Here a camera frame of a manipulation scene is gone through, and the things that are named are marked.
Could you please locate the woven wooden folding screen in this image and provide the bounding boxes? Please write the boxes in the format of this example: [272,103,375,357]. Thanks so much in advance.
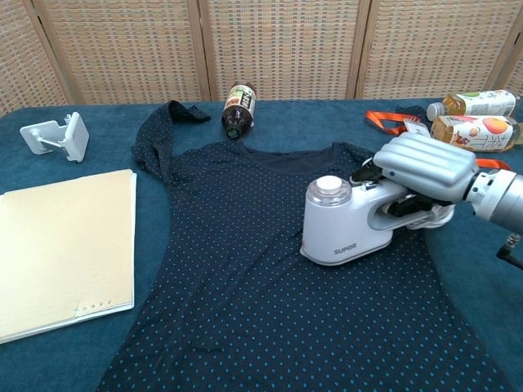
[0,0,523,118]

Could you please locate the cream paper folder stack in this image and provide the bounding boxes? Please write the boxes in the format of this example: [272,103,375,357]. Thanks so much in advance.
[0,169,138,345]

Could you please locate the dark brown drink bottle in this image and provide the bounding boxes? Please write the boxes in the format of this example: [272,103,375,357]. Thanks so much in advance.
[221,82,257,141]

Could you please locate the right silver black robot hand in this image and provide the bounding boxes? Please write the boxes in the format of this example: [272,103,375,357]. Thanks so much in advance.
[350,131,480,220]

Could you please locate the white handheld steamer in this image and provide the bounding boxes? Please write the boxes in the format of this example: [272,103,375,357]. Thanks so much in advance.
[299,176,454,267]

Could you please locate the white folding phone stand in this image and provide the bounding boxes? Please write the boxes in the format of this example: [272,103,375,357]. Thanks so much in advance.
[20,112,90,163]

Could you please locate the green apple tea bottle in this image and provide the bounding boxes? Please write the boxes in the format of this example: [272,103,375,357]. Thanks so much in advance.
[427,89,518,122]

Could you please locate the dark blue polka dot shirt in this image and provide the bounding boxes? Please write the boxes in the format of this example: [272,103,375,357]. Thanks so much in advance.
[96,100,516,392]

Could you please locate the blue felt table cover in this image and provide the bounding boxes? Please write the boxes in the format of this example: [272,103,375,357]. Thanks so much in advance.
[0,96,523,392]

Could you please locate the orange lanyard strap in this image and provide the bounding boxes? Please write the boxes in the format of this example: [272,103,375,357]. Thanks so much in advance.
[364,109,512,172]

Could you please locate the peach tea bottle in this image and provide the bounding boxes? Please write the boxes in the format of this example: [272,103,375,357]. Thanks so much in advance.
[431,115,523,153]

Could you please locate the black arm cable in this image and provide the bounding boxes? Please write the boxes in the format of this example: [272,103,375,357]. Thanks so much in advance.
[496,231,523,271]

